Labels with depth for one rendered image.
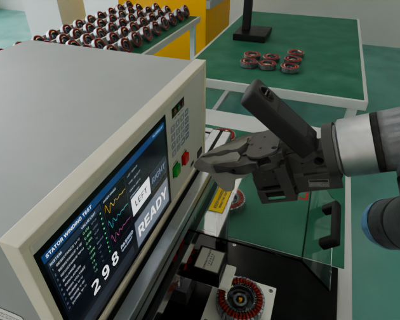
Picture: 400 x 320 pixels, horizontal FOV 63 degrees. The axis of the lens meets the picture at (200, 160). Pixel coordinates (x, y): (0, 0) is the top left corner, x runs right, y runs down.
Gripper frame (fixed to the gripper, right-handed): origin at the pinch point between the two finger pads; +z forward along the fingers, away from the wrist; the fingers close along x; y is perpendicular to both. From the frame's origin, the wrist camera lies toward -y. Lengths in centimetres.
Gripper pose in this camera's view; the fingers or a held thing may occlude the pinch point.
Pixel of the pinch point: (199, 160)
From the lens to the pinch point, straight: 51.9
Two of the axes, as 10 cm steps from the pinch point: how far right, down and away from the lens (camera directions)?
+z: -8.5, 1.6, 5.0
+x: 3.4, -5.6, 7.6
